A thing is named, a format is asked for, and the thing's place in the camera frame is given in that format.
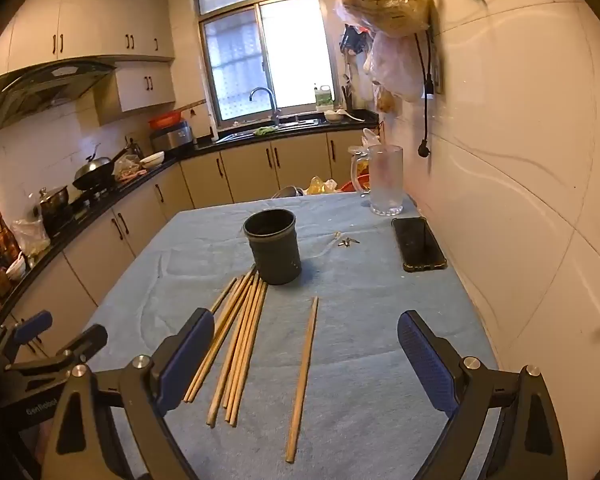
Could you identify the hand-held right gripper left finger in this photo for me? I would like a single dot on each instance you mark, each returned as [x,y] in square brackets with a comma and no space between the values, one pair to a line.
[187,355]

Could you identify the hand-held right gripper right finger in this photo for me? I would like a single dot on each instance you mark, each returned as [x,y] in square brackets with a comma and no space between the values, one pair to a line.
[427,360]

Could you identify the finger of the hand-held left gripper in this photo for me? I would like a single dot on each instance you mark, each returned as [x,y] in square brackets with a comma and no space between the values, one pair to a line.
[32,322]
[92,337]

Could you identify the pile of wooden chopsticks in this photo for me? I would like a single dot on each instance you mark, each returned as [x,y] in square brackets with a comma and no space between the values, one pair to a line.
[240,340]

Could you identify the single wooden chopstick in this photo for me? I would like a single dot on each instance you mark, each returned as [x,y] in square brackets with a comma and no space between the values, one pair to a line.
[304,370]

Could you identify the dark grey utensil holder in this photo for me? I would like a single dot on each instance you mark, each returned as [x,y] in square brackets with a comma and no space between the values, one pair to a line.
[274,250]

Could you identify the white bowl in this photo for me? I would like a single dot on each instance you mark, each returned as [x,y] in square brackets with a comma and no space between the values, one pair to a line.
[152,159]
[16,269]

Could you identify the light blue tablecloth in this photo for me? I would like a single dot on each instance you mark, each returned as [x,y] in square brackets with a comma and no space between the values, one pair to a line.
[370,335]

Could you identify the clear plastic bag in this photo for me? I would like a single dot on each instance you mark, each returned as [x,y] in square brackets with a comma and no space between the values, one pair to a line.
[32,237]

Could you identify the black smartphone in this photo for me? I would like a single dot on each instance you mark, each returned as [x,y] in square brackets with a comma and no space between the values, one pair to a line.
[417,245]

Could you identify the stainless steel pot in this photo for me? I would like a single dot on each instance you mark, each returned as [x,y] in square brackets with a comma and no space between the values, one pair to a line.
[52,205]

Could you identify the black kitchen countertop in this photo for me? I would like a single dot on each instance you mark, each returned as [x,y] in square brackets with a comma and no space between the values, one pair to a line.
[105,200]

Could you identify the gas stove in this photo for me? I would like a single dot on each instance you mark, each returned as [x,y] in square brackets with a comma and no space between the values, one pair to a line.
[97,195]

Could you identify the black wok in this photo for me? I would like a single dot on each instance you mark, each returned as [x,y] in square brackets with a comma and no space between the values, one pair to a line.
[92,170]

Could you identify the plastic bag of food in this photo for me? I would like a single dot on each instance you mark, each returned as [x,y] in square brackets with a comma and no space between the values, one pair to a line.
[129,169]

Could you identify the clear glass pitcher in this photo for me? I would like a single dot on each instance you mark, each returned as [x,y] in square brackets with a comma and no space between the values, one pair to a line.
[386,180]

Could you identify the red plastic basin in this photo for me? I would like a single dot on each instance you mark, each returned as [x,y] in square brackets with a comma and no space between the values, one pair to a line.
[352,185]

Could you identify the beige lower kitchen cabinets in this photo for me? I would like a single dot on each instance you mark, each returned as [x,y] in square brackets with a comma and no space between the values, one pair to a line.
[260,170]

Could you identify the beige kitchen cabinets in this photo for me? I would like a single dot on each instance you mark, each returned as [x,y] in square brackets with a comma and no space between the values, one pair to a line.
[100,15]
[260,170]

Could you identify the silver rice cooker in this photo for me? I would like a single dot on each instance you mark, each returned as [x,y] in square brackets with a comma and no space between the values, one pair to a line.
[172,136]

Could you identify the white bottle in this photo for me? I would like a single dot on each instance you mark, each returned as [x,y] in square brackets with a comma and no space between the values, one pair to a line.
[213,127]

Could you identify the red plastic basket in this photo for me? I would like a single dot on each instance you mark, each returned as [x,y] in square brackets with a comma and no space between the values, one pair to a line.
[166,120]

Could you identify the black range hood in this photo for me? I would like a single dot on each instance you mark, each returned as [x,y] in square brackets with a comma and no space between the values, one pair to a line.
[35,87]

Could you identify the green dish cloth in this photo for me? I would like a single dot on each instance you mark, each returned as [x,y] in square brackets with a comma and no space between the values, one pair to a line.
[265,130]

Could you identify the white dish with ladle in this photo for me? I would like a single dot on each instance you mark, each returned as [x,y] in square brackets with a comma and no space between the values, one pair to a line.
[336,115]

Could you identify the small hanging plastic bag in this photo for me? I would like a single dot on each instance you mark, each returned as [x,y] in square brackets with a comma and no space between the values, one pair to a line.
[385,100]

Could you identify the metal sink faucet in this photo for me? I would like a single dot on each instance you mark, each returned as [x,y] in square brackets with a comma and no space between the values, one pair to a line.
[272,105]

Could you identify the knife rack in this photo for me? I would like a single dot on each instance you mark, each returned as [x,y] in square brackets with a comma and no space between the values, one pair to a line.
[347,92]

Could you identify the green dish soap bottle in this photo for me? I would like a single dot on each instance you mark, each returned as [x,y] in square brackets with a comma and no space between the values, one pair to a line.
[323,97]

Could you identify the white hanging plastic bag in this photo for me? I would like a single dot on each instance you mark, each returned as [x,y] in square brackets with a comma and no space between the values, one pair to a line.
[395,65]

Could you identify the kitchen window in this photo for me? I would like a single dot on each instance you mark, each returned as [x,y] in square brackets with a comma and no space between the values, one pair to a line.
[280,55]

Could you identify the beige upper kitchen cabinets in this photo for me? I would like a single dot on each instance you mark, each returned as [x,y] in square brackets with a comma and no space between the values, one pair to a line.
[100,15]

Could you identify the blue and red hanging item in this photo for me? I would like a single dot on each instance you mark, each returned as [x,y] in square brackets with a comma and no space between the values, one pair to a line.
[356,40]

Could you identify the small beige wall cabinet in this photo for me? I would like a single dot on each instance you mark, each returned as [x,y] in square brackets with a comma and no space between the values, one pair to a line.
[140,87]

